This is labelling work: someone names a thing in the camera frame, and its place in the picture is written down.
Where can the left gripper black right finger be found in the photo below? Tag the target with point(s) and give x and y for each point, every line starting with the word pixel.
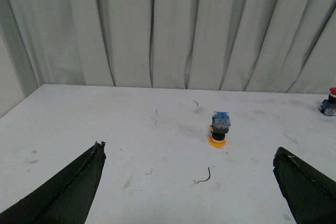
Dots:
pixel 309 193

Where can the white pleated curtain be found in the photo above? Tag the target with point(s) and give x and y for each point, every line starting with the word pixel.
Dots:
pixel 232 45

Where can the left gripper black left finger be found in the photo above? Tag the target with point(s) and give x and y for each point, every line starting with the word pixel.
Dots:
pixel 66 197

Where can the yellow mushroom push button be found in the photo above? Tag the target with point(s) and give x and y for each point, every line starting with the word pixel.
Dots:
pixel 219 128

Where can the red mushroom push button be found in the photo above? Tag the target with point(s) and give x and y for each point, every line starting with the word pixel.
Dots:
pixel 327 106

